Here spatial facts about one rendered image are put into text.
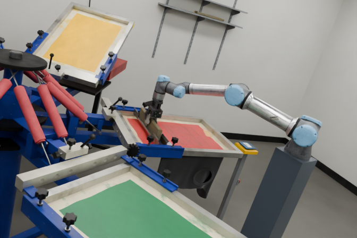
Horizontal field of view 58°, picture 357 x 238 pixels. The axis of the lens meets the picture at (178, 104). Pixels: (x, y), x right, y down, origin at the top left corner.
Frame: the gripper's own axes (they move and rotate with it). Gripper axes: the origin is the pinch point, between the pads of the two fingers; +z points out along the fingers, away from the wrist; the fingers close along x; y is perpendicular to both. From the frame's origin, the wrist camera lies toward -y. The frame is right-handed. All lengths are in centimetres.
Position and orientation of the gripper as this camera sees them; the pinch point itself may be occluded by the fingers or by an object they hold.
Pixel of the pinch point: (149, 125)
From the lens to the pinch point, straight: 215.5
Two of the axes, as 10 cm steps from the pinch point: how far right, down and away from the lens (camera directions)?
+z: -2.8, 9.1, 2.9
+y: 4.0, 3.9, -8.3
